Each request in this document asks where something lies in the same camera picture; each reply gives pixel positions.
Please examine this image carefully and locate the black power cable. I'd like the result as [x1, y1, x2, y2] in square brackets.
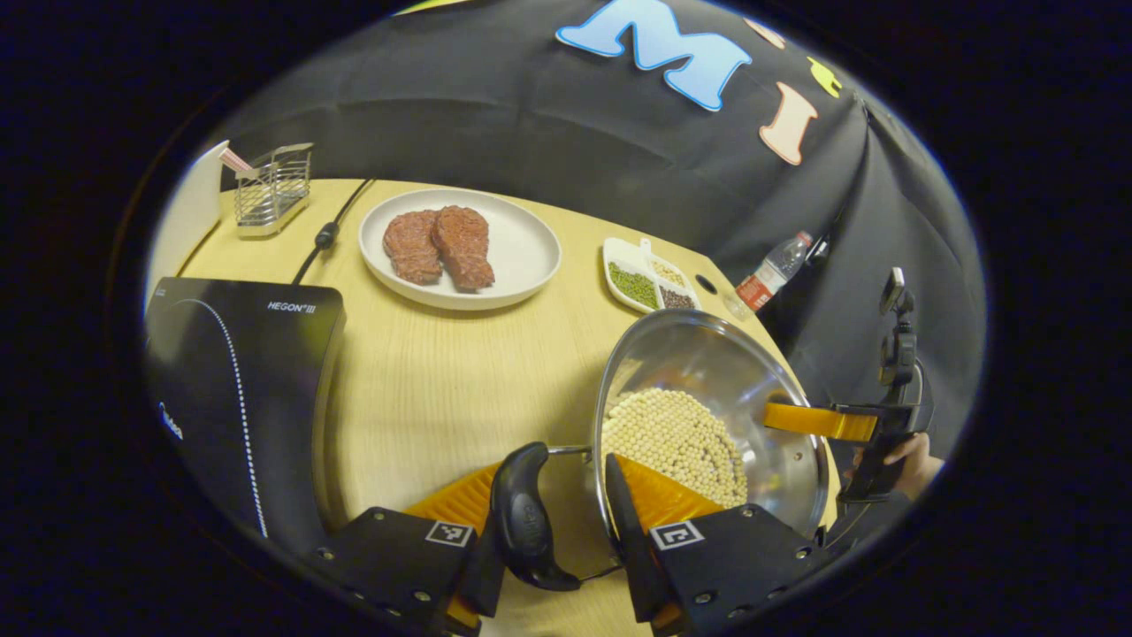
[292, 179, 376, 286]

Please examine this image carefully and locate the pile of green beans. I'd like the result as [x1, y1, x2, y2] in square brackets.
[608, 262, 660, 310]

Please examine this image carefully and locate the stainless steel pot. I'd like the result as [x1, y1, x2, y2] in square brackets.
[489, 308, 832, 592]

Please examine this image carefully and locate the black induction cooktop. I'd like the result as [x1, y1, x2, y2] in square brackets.
[144, 277, 348, 558]

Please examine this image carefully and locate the white divided dish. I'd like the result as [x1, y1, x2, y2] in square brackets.
[602, 236, 701, 315]

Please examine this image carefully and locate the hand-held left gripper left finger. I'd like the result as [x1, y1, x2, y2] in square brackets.
[310, 463, 509, 637]

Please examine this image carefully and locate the white toaster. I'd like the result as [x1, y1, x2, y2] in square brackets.
[146, 140, 231, 293]

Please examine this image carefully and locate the pile of soybeans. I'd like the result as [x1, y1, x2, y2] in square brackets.
[601, 388, 750, 510]

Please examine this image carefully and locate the brown steak piece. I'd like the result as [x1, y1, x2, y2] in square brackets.
[383, 210, 443, 286]
[431, 205, 496, 293]

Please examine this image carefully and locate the plastic bottle with red label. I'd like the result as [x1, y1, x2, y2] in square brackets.
[723, 231, 815, 319]

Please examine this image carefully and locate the white round plate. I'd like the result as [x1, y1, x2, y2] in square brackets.
[358, 188, 562, 311]

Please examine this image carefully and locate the metal wire basket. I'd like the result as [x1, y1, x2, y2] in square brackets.
[234, 142, 314, 238]

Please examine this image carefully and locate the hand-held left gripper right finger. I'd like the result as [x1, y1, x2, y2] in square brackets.
[604, 453, 834, 637]

